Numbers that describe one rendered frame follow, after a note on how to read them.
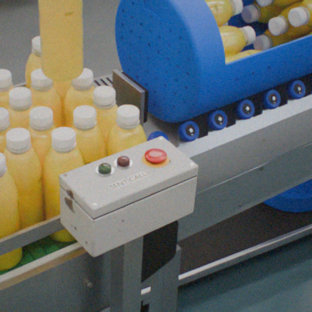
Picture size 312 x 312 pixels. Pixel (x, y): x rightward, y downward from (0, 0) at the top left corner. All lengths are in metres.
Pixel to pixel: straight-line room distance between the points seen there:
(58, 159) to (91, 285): 0.27
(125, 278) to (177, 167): 0.23
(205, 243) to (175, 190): 1.28
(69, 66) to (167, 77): 0.27
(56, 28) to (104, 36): 2.67
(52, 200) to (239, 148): 0.50
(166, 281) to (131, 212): 0.64
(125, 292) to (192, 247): 1.14
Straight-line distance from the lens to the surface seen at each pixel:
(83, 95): 1.47
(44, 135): 1.36
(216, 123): 1.62
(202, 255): 2.50
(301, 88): 1.77
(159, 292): 1.88
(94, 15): 4.18
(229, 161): 1.68
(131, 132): 1.37
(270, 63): 1.59
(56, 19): 1.31
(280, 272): 2.70
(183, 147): 1.59
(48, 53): 1.35
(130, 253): 1.34
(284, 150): 1.79
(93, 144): 1.37
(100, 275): 1.46
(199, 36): 1.47
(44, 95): 1.47
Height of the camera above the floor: 1.86
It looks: 36 degrees down
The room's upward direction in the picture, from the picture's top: 3 degrees clockwise
